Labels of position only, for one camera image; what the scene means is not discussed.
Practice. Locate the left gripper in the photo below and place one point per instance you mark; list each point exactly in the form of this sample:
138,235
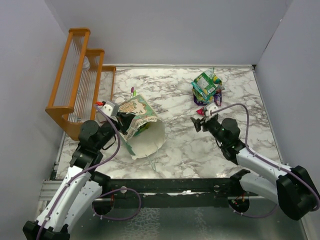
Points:
124,119

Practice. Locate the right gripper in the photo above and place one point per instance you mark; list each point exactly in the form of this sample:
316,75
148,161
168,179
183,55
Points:
197,122

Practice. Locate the small red candy packet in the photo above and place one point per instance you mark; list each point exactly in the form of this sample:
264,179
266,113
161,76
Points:
201,112

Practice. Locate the teal snack packet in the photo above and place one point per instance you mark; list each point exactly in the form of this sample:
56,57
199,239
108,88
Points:
217,91

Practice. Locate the green paper bag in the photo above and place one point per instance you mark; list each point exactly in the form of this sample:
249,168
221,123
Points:
146,132

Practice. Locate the purple snack packet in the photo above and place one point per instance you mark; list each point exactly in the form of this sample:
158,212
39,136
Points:
217,98

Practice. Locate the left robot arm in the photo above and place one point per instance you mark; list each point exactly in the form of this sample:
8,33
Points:
82,183

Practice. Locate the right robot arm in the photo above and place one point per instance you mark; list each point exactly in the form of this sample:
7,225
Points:
290,188

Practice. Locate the green pink pen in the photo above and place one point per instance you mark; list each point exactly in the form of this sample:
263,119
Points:
132,92

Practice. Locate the orange wooden rack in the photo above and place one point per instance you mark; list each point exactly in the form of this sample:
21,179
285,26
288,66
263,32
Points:
77,83

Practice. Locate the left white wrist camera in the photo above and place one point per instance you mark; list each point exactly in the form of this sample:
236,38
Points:
107,108

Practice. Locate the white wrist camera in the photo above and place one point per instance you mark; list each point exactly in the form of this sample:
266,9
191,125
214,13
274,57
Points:
107,108
210,108

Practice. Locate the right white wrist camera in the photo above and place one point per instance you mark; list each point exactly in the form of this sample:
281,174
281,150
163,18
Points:
210,108

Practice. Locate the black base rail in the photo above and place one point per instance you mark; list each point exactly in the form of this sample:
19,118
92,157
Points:
170,193

